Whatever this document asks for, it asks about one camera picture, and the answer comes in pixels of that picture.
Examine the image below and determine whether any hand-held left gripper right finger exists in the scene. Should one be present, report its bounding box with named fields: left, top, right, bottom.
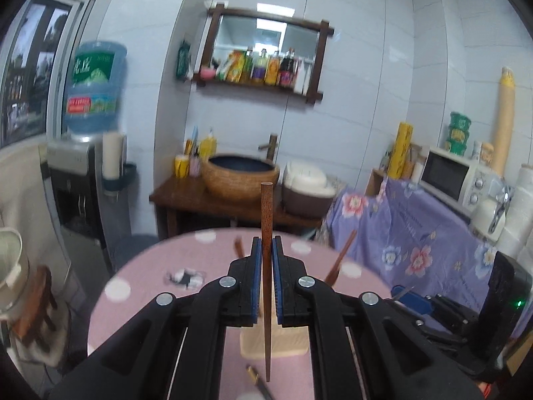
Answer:
left=272, top=237, right=484, bottom=400

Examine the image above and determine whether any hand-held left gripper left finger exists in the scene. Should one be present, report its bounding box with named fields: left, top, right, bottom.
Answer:
left=50, top=237, right=263, bottom=400

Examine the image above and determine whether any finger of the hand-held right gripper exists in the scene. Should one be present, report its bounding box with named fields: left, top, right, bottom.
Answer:
left=416, top=295, right=481, bottom=345
left=391, top=284, right=436, bottom=316

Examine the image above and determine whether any cream plastic utensil holder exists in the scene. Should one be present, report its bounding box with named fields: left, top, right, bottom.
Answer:
left=239, top=279, right=311, bottom=358

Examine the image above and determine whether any reddish brown chopstick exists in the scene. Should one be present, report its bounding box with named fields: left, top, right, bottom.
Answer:
left=324, top=229, right=359, bottom=287

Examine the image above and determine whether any purple floral cloth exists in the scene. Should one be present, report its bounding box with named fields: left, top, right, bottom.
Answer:
left=314, top=177, right=533, bottom=343

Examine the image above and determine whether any white rice cooker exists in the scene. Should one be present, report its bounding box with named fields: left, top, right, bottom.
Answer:
left=280, top=160, right=338, bottom=219

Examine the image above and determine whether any woven brown wash basin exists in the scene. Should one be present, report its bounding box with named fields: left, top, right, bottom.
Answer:
left=202, top=154, right=281, bottom=201

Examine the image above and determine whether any pink polka dot tablecloth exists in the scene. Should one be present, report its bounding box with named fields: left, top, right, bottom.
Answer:
left=87, top=228, right=393, bottom=400

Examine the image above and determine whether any dark wooden vanity table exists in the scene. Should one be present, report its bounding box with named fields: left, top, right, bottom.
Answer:
left=149, top=174, right=330, bottom=239

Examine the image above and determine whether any small wooden box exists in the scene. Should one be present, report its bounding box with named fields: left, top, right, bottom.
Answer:
left=366, top=169, right=390, bottom=197

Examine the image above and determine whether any white microwave oven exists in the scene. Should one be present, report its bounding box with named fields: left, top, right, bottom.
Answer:
left=418, top=146, right=501, bottom=216

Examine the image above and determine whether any bronze faucet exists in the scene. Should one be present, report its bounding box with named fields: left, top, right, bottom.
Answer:
left=258, top=134, right=279, bottom=163

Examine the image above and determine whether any yellow soap dispenser bottle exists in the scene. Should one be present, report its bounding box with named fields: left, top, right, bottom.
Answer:
left=199, top=129, right=218, bottom=161

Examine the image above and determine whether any yellow wrapped roll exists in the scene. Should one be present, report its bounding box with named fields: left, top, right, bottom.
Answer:
left=387, top=122, right=415, bottom=180

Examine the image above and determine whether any blue cup holder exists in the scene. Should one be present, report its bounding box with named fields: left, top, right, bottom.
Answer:
left=102, top=162, right=138, bottom=195

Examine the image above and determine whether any stack of green noodle cups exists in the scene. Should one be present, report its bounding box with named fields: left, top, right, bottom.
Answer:
left=445, top=111, right=472, bottom=157

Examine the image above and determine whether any tall beige wrapped roll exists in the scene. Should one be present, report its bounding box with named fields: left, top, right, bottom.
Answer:
left=491, top=66, right=516, bottom=176

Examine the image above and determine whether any white paper cup stack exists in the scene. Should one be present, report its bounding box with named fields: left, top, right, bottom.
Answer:
left=102, top=132, right=124, bottom=180

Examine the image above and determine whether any grey water dispenser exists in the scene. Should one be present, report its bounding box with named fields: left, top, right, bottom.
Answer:
left=41, top=133, right=131, bottom=260

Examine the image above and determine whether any white plastic bottle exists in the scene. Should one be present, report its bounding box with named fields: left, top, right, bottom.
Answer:
left=293, top=60, right=311, bottom=95

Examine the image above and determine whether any orange label bottle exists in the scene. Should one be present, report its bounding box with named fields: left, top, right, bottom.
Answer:
left=266, top=51, right=281, bottom=86

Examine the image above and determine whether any dark sauce bottle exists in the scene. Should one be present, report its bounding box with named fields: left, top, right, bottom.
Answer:
left=279, top=47, right=297, bottom=88

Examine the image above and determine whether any purple label bottle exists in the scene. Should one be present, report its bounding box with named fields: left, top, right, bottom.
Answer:
left=252, top=49, right=268, bottom=84

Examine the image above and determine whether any yellow snack packet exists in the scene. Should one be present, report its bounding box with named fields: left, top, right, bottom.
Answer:
left=224, top=49, right=247, bottom=83

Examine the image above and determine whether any round woven cushion seat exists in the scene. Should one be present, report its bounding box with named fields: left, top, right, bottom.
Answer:
left=7, top=299, right=74, bottom=368

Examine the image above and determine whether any small dark wooden stool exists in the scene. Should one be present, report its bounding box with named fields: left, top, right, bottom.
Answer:
left=12, top=266, right=60, bottom=351

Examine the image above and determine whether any green hanging pouch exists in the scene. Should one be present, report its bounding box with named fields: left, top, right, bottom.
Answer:
left=175, top=40, right=192, bottom=81

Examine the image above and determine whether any cream ceramic pot with lid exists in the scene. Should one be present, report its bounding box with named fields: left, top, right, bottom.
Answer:
left=0, top=227, right=31, bottom=314

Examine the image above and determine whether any wooden framed mirror shelf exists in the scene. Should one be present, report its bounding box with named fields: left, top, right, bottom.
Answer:
left=193, top=3, right=335, bottom=104

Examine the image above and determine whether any blue water jug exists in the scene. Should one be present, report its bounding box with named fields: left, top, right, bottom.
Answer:
left=62, top=40, right=128, bottom=134

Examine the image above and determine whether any sliding window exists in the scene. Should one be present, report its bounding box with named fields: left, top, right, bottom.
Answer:
left=0, top=0, right=91, bottom=149

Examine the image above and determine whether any white kettle with chrome handle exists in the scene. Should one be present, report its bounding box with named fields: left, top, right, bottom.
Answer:
left=470, top=179, right=515, bottom=243

